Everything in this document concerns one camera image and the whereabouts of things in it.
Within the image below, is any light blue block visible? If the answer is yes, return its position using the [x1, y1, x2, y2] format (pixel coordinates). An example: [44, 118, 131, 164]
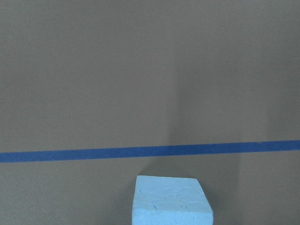
[132, 175, 214, 225]

